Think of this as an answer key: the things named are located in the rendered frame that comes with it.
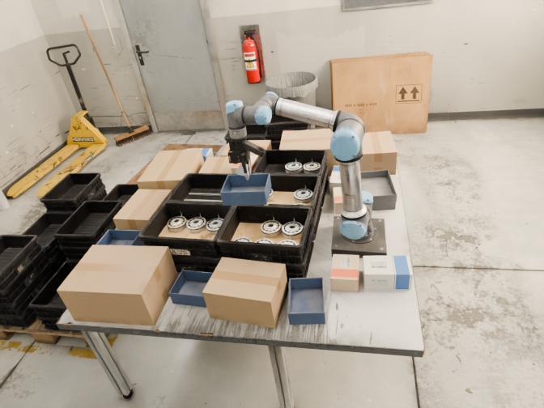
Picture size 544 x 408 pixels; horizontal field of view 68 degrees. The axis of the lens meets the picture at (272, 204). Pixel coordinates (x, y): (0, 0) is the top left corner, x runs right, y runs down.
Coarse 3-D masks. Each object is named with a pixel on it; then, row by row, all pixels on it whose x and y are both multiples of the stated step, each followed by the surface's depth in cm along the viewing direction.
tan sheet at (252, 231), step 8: (240, 224) 209; (248, 224) 208; (256, 224) 207; (240, 232) 203; (248, 232) 203; (256, 232) 202; (232, 240) 199; (256, 240) 197; (272, 240) 195; (280, 240) 194; (296, 240) 193
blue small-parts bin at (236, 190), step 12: (228, 180) 189; (240, 180) 190; (252, 180) 189; (264, 180) 188; (228, 192) 177; (240, 192) 176; (252, 192) 175; (264, 192) 174; (228, 204) 181; (240, 204) 180; (252, 204) 179; (264, 204) 178
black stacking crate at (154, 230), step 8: (168, 208) 218; (176, 208) 216; (184, 208) 215; (192, 208) 214; (200, 208) 213; (208, 208) 211; (216, 208) 210; (224, 208) 209; (160, 216) 211; (168, 216) 219; (184, 216) 219; (192, 216) 217; (208, 216) 214; (216, 216) 213; (224, 216) 212; (152, 224) 204; (160, 224) 212; (144, 232) 197; (152, 232) 204; (160, 232) 212; (176, 248) 193; (184, 248) 192; (192, 248) 191; (200, 248) 190; (208, 248) 189; (216, 248) 189; (184, 256) 194; (192, 256) 194; (200, 256) 193; (208, 256) 192; (216, 256) 191
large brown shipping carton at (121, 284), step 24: (96, 264) 185; (120, 264) 183; (144, 264) 181; (168, 264) 190; (72, 288) 174; (96, 288) 172; (120, 288) 170; (144, 288) 169; (168, 288) 190; (72, 312) 182; (96, 312) 179; (120, 312) 176; (144, 312) 173
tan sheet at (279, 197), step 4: (276, 192) 230; (280, 192) 230; (284, 192) 229; (288, 192) 229; (292, 192) 228; (276, 196) 227; (280, 196) 226; (284, 196) 226; (288, 196) 225; (292, 196) 225; (272, 200) 224; (276, 200) 223; (280, 200) 223; (284, 200) 223; (288, 200) 222; (292, 200) 222; (288, 204) 219; (292, 204) 218; (308, 204) 217
